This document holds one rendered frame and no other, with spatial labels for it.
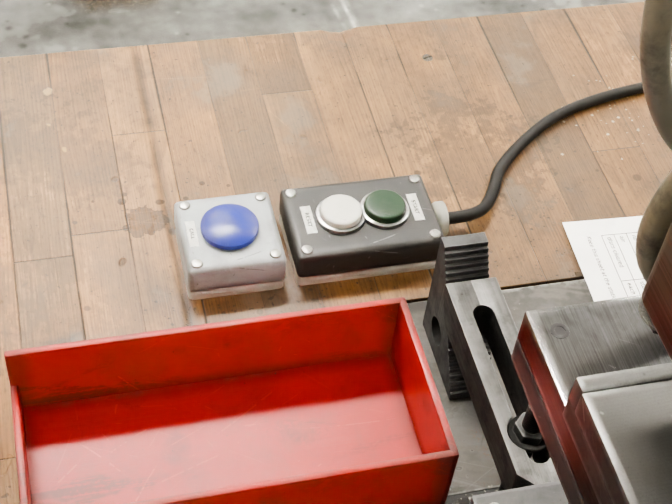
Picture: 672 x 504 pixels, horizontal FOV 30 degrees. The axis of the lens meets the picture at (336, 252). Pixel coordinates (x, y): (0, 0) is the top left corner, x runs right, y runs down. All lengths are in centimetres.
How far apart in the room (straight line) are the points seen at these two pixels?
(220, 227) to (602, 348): 36
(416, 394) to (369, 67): 35
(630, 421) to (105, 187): 54
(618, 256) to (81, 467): 41
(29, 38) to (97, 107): 149
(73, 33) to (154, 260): 163
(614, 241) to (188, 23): 167
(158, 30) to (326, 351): 172
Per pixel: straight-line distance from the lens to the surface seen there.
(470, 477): 80
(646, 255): 53
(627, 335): 58
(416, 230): 88
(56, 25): 252
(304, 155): 96
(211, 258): 85
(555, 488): 71
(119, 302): 87
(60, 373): 79
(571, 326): 57
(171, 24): 251
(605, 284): 92
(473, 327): 78
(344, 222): 87
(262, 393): 82
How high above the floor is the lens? 158
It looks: 49 degrees down
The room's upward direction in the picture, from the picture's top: 7 degrees clockwise
